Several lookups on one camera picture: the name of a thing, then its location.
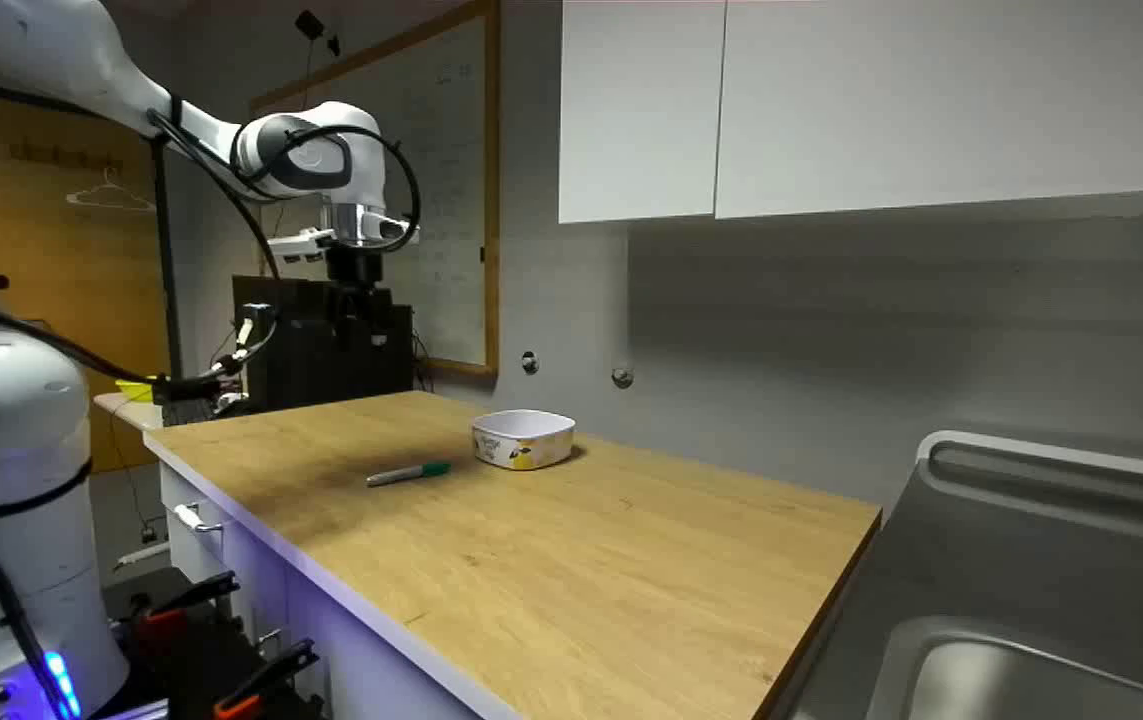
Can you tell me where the grey marker with green cap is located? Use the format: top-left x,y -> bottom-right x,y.
366,461 -> 452,488

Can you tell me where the white bowl with yellow print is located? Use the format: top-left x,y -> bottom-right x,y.
472,409 -> 577,472

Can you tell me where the black appliance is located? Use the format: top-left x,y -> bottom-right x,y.
232,275 -> 416,413

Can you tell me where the narrow white cabinet door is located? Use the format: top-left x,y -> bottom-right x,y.
558,0 -> 728,225

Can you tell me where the white drawer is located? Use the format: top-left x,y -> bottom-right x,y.
158,461 -> 234,591

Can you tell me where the white power strip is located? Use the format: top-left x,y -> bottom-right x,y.
112,540 -> 173,573

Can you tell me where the black and orange clamp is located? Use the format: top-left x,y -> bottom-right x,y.
212,639 -> 321,720
127,570 -> 239,641

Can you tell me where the wide white cabinet door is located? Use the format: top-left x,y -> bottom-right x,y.
715,0 -> 1143,221

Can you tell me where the steel sink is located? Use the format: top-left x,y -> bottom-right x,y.
789,429 -> 1143,720

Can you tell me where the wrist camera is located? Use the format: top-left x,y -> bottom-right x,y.
267,229 -> 334,265

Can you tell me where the whiteboard with wooden frame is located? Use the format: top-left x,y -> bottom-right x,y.
249,0 -> 503,380

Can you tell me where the black wall-mounted device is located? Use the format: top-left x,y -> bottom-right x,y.
293,9 -> 342,58

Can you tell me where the wire clothes hanger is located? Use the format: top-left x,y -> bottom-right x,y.
65,167 -> 158,214

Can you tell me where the white wall cabinet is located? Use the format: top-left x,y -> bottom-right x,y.
558,0 -> 1143,225

